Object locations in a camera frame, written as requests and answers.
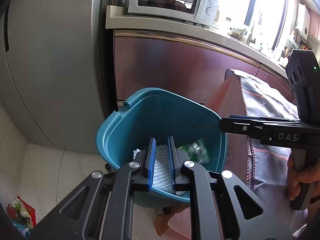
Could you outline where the grey refrigerator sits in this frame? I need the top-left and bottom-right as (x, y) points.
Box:
(0, 0), (113, 153)

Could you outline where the white foam fruit net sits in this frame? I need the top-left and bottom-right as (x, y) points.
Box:
(152, 144), (175, 194)

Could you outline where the red printed bag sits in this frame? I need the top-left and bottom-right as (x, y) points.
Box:
(6, 196), (37, 238)

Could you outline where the green snack wrapper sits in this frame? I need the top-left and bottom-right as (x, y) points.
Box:
(179, 139), (210, 165)

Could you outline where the kitchen window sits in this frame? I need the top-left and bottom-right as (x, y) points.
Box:
(217, 0), (289, 52)

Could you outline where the teal plastic bin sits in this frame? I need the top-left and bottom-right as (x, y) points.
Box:
(96, 87), (227, 214)

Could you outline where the grey checked cloth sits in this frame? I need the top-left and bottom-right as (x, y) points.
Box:
(240, 75), (308, 230)

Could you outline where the kitchen counter with pink cabinets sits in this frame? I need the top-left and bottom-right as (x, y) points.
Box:
(105, 15), (298, 120)

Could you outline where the person's right hand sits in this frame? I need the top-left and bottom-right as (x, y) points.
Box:
(286, 152), (320, 202)

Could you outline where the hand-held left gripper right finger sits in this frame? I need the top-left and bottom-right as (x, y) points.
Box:
(167, 136), (293, 240)

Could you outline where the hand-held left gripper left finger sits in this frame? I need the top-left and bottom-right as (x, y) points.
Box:
(29, 137), (157, 240)

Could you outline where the white microwave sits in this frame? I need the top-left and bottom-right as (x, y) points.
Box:
(128, 0), (222, 28)

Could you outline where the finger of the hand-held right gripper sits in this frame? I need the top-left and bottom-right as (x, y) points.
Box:
(229, 114), (300, 125)
(219, 118), (278, 140)

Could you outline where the white water heater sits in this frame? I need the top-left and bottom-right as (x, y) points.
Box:
(296, 4), (311, 40)

